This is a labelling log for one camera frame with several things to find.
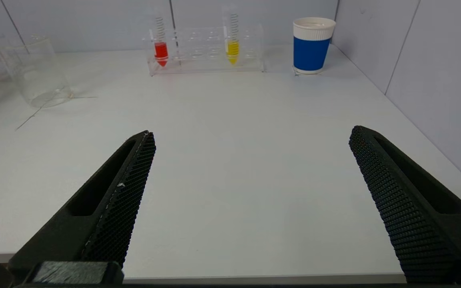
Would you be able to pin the clear glass beaker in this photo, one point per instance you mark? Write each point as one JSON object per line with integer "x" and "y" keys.
{"x": 36, "y": 76}

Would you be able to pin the blue white paper cup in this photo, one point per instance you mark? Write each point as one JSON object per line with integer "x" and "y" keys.
{"x": 310, "y": 52}

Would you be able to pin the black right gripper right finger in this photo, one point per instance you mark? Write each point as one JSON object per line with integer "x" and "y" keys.
{"x": 410, "y": 208}

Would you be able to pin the yellow pigment test tube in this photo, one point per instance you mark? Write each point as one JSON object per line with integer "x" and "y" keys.
{"x": 233, "y": 48}

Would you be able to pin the red pigment test tube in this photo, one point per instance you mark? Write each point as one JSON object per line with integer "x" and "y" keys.
{"x": 161, "y": 51}

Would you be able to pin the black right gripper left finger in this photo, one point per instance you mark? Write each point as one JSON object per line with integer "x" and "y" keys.
{"x": 110, "y": 208}

